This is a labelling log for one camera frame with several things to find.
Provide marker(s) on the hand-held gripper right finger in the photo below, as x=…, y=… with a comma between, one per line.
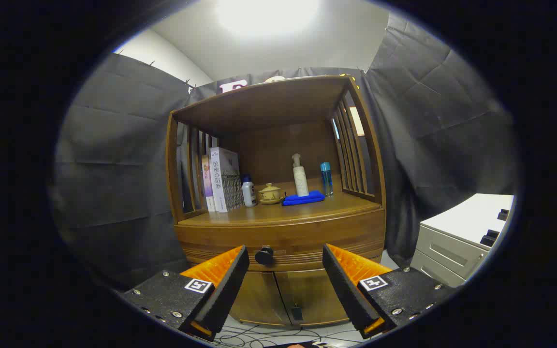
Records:
x=346, y=290

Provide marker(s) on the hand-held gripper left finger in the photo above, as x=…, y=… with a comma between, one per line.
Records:
x=225, y=295

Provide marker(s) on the wooden drawer with black knob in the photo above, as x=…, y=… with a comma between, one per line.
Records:
x=307, y=237

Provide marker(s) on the wooden cabinet door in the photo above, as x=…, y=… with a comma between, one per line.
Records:
x=312, y=295
x=259, y=299

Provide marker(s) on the wooden countertop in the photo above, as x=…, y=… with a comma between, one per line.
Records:
x=278, y=212

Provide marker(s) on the white filing cabinet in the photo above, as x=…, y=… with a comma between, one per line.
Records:
x=452, y=232

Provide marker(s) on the wooden cabinet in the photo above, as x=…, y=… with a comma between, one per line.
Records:
x=278, y=101

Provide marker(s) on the blue folded cloth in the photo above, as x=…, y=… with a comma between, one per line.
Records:
x=302, y=198

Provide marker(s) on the white bottle with blue cap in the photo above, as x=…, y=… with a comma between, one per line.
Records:
x=248, y=193

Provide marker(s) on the yellow lidded teacup with saucer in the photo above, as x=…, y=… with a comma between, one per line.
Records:
x=270, y=194

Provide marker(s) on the clear blue bottle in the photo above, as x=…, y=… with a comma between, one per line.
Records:
x=326, y=181

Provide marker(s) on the thick white book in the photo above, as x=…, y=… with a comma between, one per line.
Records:
x=220, y=183

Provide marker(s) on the thin purple book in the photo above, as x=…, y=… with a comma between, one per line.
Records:
x=207, y=183

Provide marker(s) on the white pump bottle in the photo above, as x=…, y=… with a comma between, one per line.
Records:
x=300, y=181

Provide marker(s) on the small black block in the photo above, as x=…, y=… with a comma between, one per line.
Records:
x=490, y=238
x=503, y=215

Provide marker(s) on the black backdrop cloth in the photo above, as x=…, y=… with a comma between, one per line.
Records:
x=114, y=169

